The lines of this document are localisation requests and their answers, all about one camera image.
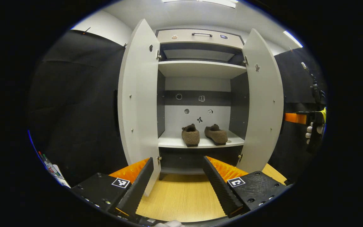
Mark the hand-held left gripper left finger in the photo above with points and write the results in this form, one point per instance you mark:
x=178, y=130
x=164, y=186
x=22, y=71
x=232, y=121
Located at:
x=135, y=189

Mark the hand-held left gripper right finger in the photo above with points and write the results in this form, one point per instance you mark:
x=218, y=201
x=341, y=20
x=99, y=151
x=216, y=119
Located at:
x=219, y=186

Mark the clear bottle red cap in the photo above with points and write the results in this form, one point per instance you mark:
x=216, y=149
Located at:
x=47, y=165

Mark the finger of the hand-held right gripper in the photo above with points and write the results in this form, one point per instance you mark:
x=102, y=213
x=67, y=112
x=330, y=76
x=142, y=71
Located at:
x=295, y=118

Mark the grey cabinet drawer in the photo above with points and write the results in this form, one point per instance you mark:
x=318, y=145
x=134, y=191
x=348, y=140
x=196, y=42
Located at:
x=197, y=41

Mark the white shoe cabinet door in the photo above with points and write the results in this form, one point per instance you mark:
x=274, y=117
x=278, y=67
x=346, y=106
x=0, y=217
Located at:
x=262, y=101
x=139, y=94

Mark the ceiling light panel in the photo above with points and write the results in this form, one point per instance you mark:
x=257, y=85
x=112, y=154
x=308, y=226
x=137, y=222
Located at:
x=292, y=38
x=200, y=2

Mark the brown fuzzy shoe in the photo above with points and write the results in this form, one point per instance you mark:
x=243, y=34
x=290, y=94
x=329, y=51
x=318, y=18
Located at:
x=216, y=135
x=191, y=137

